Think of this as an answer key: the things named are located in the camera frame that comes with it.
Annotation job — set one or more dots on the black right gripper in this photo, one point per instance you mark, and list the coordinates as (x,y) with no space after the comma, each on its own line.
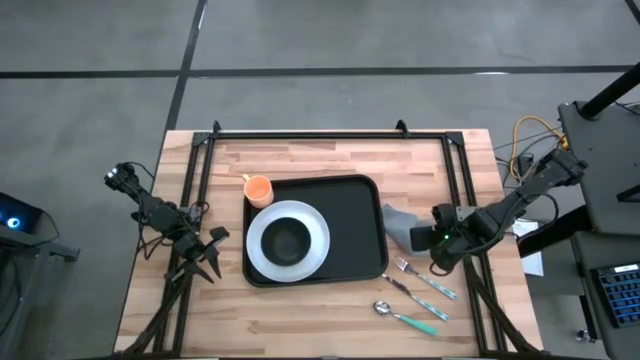
(455,232)

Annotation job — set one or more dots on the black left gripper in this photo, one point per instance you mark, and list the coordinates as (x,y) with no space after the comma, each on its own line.
(188,249)

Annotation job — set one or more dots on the white round plate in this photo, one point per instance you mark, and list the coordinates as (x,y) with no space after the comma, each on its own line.
(253,242)

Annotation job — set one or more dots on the grey napkin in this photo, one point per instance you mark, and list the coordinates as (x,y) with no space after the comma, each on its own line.
(397,222)

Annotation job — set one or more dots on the black round bowl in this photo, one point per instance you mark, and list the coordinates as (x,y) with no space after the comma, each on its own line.
(285,241)

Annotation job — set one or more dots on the orange plastic cup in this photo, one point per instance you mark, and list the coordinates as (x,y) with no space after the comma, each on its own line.
(258,190)

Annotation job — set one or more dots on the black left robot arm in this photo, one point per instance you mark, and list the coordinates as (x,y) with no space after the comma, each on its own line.
(150,207)

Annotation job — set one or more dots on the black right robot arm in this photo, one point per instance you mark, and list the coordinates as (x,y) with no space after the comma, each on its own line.
(530,192)

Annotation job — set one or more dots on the black rectangular tray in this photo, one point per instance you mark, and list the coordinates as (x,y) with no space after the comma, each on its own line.
(355,225)

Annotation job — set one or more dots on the white paper sheet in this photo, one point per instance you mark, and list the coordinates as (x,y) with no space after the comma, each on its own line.
(535,265)

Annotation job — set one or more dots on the black power adapter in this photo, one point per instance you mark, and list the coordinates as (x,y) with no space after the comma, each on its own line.
(524,162)

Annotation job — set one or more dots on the black diagonal bar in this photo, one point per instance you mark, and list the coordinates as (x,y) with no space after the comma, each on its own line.
(555,231)

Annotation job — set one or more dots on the black cart top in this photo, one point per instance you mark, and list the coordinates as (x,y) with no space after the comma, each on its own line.
(605,200)

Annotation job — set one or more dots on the small caster wheel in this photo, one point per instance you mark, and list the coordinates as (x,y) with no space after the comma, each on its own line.
(581,335)

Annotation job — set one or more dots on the grey metal stand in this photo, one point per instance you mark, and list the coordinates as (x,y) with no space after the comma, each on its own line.
(30,245)

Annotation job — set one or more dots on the black keyboard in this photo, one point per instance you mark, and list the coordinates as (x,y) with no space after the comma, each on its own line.
(622,295)

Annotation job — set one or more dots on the computer with blue light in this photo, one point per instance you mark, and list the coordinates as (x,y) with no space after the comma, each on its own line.
(17,212)

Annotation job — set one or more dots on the dark desk under keyboard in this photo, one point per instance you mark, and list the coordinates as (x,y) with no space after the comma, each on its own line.
(620,345)

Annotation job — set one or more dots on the black slanted pole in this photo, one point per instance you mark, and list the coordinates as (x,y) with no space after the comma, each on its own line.
(612,91)

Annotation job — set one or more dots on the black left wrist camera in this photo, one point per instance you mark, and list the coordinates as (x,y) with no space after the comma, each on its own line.
(219,233)

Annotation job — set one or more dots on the black aluminium table frame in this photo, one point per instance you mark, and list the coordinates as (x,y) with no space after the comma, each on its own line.
(350,135)

